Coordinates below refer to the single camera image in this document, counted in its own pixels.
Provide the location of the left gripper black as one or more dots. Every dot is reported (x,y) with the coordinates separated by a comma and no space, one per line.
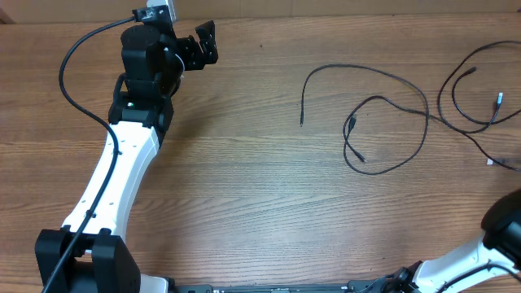
(208,44)

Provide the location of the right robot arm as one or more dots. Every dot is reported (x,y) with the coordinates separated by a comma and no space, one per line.
(494,253)

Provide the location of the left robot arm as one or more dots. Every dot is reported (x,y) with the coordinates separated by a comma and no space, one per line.
(88,253)

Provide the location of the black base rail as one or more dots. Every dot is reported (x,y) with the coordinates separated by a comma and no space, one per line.
(281,288)

